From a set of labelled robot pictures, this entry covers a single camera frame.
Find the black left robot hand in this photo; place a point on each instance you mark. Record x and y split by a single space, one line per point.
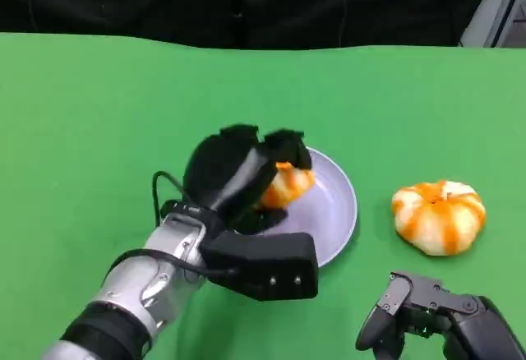
230 171

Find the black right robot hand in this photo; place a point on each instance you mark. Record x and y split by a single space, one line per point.
427 306

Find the orange and white bread roll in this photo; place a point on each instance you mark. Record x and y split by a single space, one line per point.
287 185
437 218

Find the green cloth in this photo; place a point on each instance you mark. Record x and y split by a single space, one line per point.
263 101

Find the lilac plate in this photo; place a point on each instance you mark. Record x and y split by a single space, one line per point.
324 212

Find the black curtain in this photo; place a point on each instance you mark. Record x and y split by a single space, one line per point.
230 2

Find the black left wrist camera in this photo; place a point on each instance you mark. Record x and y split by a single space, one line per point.
267 261

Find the grey metal frame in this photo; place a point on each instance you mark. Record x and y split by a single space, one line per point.
495 10

